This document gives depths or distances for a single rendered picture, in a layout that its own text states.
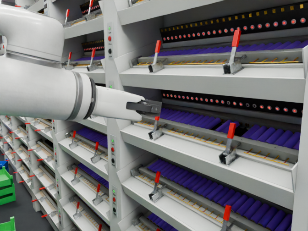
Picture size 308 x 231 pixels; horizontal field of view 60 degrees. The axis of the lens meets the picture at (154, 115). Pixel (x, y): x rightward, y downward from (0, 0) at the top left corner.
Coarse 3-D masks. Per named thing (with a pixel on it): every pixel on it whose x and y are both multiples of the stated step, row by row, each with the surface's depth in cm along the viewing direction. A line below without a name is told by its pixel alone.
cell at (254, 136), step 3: (261, 126) 66; (264, 126) 66; (258, 129) 65; (261, 129) 65; (264, 129) 65; (267, 129) 66; (255, 132) 64; (258, 132) 64; (261, 132) 64; (252, 135) 64; (255, 135) 63; (258, 135) 64; (249, 138) 63; (252, 138) 63; (255, 138) 63
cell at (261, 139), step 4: (272, 128) 64; (264, 132) 63; (268, 132) 63; (272, 132) 63; (260, 136) 63; (264, 136) 62; (268, 136) 62; (256, 140) 62; (260, 140) 61; (264, 140) 61
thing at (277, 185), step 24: (120, 120) 94; (288, 120) 63; (144, 144) 84; (168, 144) 75; (192, 144) 72; (192, 168) 69; (216, 168) 61; (240, 168) 57; (264, 168) 55; (264, 192) 53; (288, 192) 48
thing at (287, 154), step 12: (144, 120) 93; (168, 120) 84; (180, 132) 77; (192, 132) 75; (204, 132) 71; (216, 132) 69; (216, 144) 66; (252, 144) 60; (264, 144) 58; (276, 156) 56; (288, 156) 54
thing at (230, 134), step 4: (232, 124) 59; (232, 128) 59; (228, 132) 60; (232, 132) 59; (228, 136) 60; (232, 136) 59; (228, 140) 60; (228, 144) 60; (228, 148) 60; (228, 152) 59
